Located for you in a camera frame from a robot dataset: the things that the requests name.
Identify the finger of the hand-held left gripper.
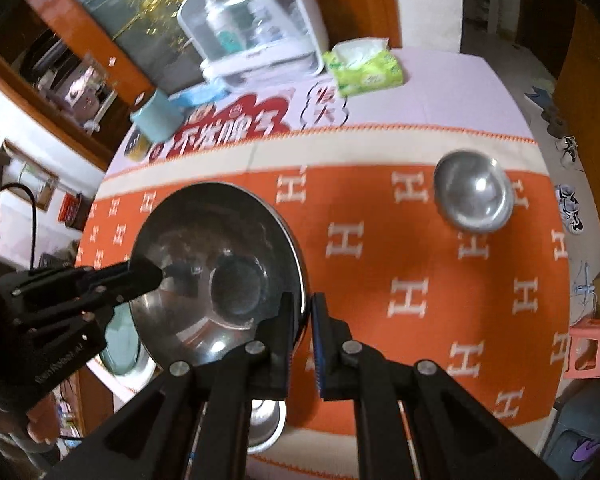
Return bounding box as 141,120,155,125
12,292,127,333
0,259,163,301

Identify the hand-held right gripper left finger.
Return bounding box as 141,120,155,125
45,291,306,480

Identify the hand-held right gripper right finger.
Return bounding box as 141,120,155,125
311,292,561,480

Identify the blue patterned white plate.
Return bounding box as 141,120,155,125
102,307,151,377

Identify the large steel bowl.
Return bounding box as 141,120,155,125
127,181,311,366

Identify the person's left hand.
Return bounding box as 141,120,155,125
26,400,62,453

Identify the red basket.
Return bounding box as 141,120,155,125
59,195,83,223

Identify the orange printed tablecloth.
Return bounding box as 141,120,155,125
72,47,573,468

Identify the yellow tin can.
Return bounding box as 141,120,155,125
125,127,153,161

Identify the teal canister brown lid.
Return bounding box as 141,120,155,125
130,87,178,143

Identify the wooden glass-door cabinet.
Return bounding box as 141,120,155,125
0,0,156,171

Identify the blue plastic packet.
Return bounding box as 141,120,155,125
167,80,228,108

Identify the small steel bowl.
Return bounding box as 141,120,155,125
433,150,516,233

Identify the white teal-label bottle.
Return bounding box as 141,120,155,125
205,0,248,53

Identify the green tissue pack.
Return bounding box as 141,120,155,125
322,38,405,98

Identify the pink plastic stool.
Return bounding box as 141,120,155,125
562,316,600,381

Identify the black white sneaker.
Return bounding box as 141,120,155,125
555,184,584,233
555,135,579,163

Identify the person's dark printed clothing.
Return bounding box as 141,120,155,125
540,395,600,480

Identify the clear plastic bottle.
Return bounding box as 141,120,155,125
250,0,286,46

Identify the white clear-lid storage box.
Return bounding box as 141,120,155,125
176,0,330,92

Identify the brown wooden door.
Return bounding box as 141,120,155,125
555,2,600,281

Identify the black cable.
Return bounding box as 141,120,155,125
0,185,38,271

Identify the wooden framed wall panel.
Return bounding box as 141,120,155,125
5,142,61,211

